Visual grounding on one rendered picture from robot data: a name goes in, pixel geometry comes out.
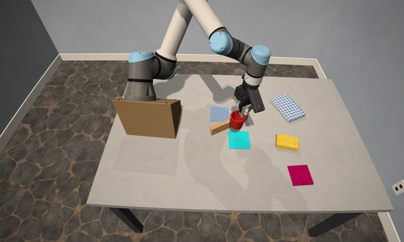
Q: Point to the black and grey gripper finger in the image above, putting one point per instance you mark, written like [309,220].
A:
[248,109]
[241,107]

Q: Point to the pink square coaster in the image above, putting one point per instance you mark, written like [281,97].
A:
[300,175]

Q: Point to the blue and white checkered towel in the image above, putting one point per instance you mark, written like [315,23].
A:
[287,108]

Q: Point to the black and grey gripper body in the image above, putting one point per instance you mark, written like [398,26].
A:
[241,93]

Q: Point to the yellow sponge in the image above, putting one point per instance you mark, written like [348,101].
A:
[287,142]

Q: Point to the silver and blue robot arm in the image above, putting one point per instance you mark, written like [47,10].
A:
[146,66]

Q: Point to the red cup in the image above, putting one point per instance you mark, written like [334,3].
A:
[235,121]

